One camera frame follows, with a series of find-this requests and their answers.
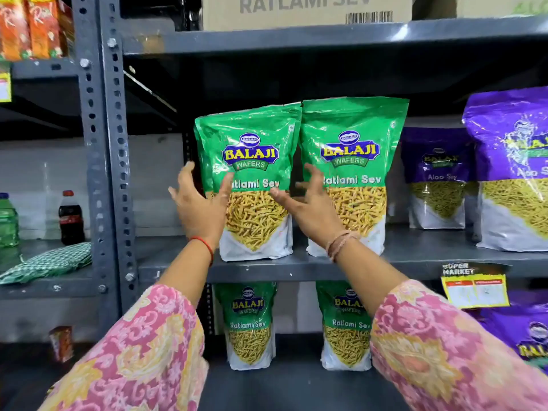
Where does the person's left hand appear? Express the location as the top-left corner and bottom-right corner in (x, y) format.
(168, 162), (235, 249)

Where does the person's right hand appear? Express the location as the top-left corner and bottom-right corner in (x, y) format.
(270, 163), (351, 249)

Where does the green snack packet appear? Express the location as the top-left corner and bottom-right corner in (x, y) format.
(194, 102), (302, 262)
(213, 282), (278, 371)
(315, 281), (374, 372)
(299, 97), (410, 257)

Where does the person's right forearm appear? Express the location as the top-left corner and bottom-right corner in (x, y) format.
(328, 233), (548, 411)

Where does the person's left forearm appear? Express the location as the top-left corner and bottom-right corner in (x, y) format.
(39, 238), (215, 411)

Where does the grey metal shelf rack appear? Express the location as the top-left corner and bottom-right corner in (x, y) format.
(0, 0), (120, 334)
(98, 0), (548, 411)

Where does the purple snack packet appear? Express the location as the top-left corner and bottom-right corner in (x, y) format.
(400, 127), (474, 230)
(467, 289), (548, 375)
(462, 86), (548, 252)

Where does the dark cola bottle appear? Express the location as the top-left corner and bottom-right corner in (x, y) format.
(58, 190), (86, 246)

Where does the brown cardboard box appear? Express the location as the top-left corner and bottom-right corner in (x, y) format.
(201, 0), (413, 32)

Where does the green checked packet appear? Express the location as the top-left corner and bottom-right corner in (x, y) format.
(0, 242), (93, 286)

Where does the yellow shelf price label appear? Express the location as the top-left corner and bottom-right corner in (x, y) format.
(440, 263), (511, 310)

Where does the green plastic bottle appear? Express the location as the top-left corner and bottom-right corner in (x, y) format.
(0, 192), (20, 249)

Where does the small orange box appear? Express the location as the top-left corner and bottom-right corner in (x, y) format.
(48, 325), (74, 364)

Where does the orange snack packet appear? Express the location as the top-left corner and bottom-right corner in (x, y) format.
(27, 0), (75, 60)
(0, 0), (33, 61)

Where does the red thread bracelet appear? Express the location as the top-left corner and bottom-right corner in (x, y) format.
(190, 236), (214, 267)

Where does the beige thread bracelet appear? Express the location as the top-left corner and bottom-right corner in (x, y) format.
(325, 230), (361, 262)

